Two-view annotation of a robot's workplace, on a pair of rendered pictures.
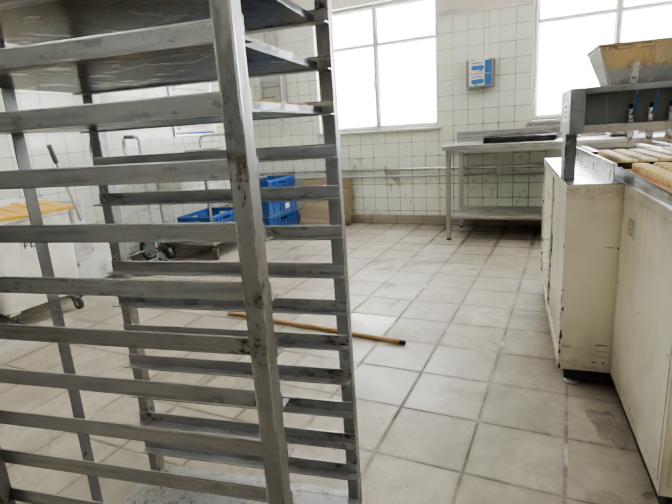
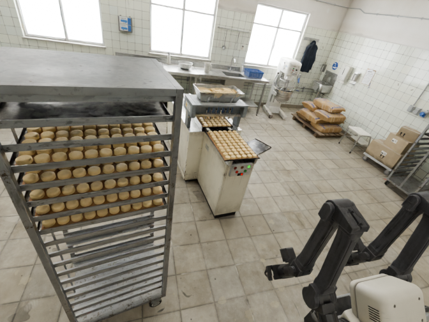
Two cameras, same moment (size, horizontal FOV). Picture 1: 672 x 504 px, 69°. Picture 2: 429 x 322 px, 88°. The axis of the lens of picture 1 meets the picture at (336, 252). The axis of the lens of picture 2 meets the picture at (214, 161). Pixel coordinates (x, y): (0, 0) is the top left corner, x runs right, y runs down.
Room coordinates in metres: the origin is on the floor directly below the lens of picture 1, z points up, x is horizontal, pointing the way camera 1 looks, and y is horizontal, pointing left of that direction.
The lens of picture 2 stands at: (-0.06, 0.63, 2.10)
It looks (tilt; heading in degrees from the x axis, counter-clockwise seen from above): 34 degrees down; 312
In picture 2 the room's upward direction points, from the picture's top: 11 degrees clockwise
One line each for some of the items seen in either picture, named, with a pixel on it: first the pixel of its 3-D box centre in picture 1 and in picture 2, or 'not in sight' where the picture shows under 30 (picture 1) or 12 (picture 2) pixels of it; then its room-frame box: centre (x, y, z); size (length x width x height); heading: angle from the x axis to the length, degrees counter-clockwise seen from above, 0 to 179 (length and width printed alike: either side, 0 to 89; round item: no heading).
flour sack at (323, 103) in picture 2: not in sight; (327, 105); (1.88, -5.07, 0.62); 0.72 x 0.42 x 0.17; 160
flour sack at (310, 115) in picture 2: not in sight; (313, 115); (2.03, -4.88, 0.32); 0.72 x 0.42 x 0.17; 158
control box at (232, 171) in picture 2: not in sight; (240, 169); (1.02, -0.97, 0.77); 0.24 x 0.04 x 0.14; 70
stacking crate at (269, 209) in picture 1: (268, 204); not in sight; (5.60, 0.73, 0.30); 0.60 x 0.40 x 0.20; 154
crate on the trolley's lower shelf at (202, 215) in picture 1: (211, 221); not in sight; (4.78, 1.21, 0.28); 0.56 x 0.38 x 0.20; 162
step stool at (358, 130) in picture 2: not in sight; (357, 140); (0.91, -4.87, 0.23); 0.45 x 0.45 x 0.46; 56
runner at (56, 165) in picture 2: not in sight; (101, 158); (0.78, 0.40, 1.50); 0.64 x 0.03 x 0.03; 74
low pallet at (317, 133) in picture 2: not in sight; (316, 125); (1.93, -5.07, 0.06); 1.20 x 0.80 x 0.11; 156
